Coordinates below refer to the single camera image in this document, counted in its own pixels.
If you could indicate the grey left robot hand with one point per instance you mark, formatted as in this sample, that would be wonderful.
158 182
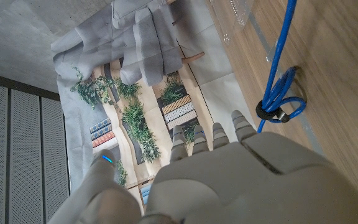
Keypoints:
228 186

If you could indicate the clear plastic clamshell container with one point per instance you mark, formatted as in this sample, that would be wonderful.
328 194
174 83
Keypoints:
235 15

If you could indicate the printed garden backdrop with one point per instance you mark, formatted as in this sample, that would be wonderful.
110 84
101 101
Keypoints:
141 87

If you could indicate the perforated grey panel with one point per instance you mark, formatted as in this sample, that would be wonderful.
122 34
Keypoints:
23 149

